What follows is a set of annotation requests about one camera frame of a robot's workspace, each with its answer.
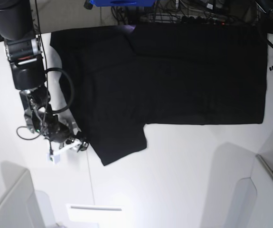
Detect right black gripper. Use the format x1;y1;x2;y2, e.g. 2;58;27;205
42;116;89;152

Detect blue plastic box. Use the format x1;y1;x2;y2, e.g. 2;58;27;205
90;0;155;7

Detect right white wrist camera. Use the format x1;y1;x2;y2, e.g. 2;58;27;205
47;139;82;164

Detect white table slot plate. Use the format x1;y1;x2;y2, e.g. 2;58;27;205
66;204;125;223

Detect black T-shirt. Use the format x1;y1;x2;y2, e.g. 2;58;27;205
50;24;267;165

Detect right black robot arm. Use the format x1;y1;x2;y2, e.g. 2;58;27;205
0;0;88;151

